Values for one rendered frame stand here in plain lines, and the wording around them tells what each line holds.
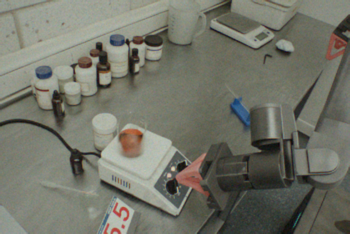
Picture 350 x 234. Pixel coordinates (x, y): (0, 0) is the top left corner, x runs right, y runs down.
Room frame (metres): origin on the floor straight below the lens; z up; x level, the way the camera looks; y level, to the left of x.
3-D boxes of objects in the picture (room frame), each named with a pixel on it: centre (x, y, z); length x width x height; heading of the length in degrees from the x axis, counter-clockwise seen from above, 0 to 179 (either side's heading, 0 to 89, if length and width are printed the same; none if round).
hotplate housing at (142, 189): (0.43, 0.05, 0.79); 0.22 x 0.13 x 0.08; 72
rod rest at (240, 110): (0.72, -0.20, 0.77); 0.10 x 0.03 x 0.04; 30
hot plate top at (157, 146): (0.43, 0.07, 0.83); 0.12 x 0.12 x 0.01; 72
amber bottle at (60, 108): (0.59, 0.33, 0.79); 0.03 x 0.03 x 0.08
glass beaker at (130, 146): (0.42, 0.08, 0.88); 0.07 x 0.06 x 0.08; 44
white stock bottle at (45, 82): (0.62, 0.37, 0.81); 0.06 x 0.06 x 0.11
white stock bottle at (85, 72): (0.71, 0.29, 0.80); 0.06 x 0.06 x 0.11
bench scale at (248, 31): (1.32, -0.23, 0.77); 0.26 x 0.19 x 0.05; 56
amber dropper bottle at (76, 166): (0.41, 0.21, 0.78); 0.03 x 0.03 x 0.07
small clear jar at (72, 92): (0.65, 0.31, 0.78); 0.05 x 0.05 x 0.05
